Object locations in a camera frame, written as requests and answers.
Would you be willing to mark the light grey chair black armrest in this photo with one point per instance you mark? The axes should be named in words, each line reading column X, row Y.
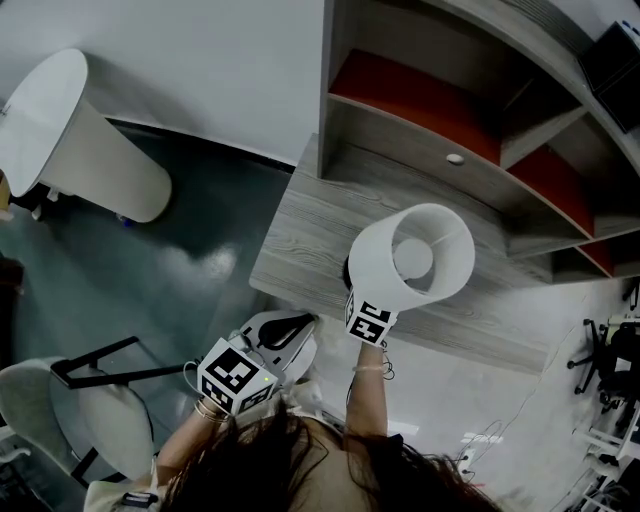
column 100, row 420

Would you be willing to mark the white round pedestal stand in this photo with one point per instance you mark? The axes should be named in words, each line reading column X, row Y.
column 95, row 150

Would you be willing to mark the person's right forearm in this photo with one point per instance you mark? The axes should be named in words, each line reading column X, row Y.
column 366, row 400

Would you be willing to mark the small white round knob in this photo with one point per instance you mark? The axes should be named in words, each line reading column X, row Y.
column 455, row 159

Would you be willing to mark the grey wooden table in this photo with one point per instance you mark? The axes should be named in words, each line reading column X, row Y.
column 320, row 220

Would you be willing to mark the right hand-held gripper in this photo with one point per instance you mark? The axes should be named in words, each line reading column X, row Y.
column 369, row 324

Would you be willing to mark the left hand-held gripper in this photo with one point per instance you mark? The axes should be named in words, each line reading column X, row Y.
column 232, row 375

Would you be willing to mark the black box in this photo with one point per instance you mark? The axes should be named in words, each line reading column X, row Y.
column 612, row 70

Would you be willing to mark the grey shelf unit red backs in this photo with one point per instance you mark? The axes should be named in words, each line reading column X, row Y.
column 430, row 105

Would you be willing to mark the person's left forearm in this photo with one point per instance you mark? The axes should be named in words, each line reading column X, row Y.
column 187, row 440

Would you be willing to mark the black office chair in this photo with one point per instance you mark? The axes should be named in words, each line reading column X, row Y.
column 607, row 355

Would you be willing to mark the gold bangles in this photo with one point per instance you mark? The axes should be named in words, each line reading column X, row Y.
column 210, row 413

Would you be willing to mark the white power strip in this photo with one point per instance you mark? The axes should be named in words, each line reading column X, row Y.
column 467, row 459

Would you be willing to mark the white shade lamp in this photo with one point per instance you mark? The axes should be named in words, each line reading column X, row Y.
column 380, row 270

